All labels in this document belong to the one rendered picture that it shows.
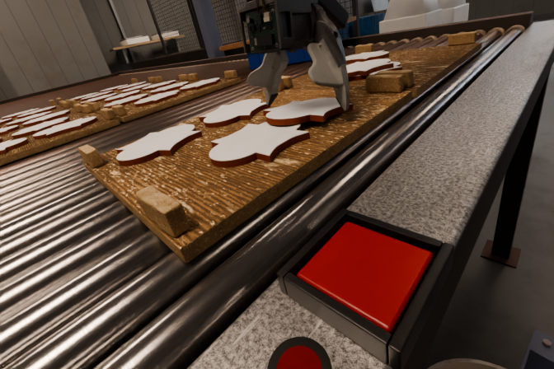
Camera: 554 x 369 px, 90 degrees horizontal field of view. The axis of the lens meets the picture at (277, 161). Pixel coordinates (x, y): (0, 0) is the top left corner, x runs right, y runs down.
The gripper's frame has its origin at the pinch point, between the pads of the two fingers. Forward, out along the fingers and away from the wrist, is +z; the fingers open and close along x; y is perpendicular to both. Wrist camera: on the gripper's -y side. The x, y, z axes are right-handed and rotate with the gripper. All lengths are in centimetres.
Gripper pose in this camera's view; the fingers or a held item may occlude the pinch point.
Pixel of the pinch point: (306, 108)
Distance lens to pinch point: 42.6
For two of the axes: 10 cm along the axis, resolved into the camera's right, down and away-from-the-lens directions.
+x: 6.9, 1.9, -7.0
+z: 1.2, 9.2, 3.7
